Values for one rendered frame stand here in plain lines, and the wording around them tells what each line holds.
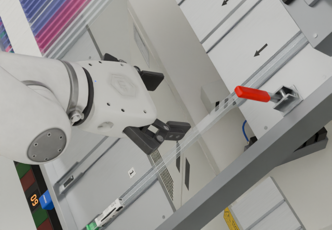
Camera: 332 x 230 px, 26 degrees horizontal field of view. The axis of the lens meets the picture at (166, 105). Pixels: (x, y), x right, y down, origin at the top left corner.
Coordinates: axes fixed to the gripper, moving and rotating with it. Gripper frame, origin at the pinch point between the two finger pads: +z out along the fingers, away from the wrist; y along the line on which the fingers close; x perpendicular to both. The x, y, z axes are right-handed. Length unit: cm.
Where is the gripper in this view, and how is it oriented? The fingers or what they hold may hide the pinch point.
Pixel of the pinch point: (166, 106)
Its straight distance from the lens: 99.6
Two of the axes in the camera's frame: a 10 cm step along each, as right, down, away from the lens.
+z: 7.5, 0.8, 6.5
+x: -5.3, 6.6, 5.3
